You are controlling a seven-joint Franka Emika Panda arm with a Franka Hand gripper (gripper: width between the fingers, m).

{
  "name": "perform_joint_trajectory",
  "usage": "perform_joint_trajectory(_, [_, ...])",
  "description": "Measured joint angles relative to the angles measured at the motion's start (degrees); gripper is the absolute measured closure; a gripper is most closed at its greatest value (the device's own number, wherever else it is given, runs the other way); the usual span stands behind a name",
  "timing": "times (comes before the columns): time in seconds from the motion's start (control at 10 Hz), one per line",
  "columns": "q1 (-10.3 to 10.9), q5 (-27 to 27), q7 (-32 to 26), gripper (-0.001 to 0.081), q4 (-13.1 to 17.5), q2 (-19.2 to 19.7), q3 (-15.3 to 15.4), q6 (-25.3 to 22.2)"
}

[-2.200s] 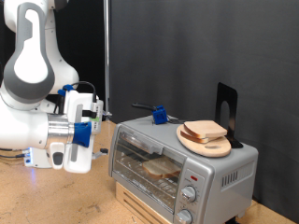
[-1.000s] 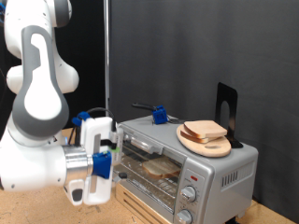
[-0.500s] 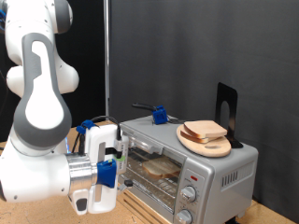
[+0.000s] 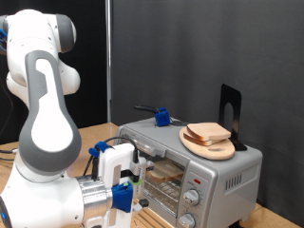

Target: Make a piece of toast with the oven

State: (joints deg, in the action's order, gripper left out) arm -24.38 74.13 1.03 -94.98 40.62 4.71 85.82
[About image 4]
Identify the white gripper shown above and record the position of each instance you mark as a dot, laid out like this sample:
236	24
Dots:
115	155

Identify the white bread slice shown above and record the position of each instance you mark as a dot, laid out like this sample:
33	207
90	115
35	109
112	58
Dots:
198	142
209	130
166	169

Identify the black spatula with blue block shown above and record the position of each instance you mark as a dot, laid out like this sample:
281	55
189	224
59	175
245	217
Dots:
162	117

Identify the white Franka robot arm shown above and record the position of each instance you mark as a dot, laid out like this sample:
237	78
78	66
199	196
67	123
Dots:
47	126

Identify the silver oven knob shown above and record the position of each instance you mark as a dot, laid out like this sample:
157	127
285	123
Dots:
186	221
191	197

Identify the silver toaster oven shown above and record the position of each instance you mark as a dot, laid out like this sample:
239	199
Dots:
205	47
221	196

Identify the red indicator light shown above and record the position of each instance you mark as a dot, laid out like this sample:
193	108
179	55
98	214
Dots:
197	181

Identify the round wooden cutting board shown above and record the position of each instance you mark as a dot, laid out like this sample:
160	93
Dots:
215	153

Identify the black backdrop curtain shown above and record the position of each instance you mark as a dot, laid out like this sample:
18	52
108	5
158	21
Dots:
91	95

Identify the black metal bookend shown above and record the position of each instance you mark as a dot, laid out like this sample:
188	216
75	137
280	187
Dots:
236	101

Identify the vertical metal pole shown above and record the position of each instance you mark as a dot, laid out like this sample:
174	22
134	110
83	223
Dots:
109	63

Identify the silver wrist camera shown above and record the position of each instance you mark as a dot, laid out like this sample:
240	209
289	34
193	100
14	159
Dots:
139	174

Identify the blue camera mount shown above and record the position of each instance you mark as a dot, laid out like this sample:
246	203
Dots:
122	196

